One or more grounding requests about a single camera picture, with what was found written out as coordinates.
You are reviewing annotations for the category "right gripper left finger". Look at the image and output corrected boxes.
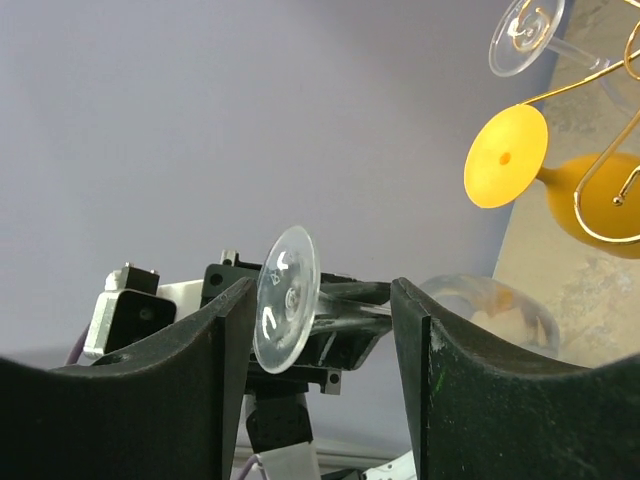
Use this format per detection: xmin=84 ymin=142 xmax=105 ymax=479
xmin=1 ymin=278 xmax=256 ymax=479

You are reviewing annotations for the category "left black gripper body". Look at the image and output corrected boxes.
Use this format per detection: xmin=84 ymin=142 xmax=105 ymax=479
xmin=202 ymin=249 xmax=396 ymax=396

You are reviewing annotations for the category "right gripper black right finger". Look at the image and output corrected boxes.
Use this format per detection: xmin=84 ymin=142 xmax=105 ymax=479
xmin=390 ymin=278 xmax=639 ymax=480

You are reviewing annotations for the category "clear wine glass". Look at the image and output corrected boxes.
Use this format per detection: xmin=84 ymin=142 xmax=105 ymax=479
xmin=253 ymin=225 xmax=560 ymax=374
xmin=488 ymin=0 xmax=640 ymax=116

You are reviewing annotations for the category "yellow plastic wine glass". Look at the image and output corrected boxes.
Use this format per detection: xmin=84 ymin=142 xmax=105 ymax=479
xmin=464 ymin=104 xmax=639 ymax=260

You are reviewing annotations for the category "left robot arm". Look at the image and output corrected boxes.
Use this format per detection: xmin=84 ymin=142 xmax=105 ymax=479
xmin=244 ymin=273 xmax=391 ymax=479

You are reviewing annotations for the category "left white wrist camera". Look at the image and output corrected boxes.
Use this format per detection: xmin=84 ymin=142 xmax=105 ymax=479
xmin=81 ymin=263 xmax=203 ymax=359

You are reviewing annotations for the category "gold wire wine glass rack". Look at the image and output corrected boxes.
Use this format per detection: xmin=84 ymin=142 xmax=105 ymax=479
xmin=514 ymin=19 xmax=640 ymax=246

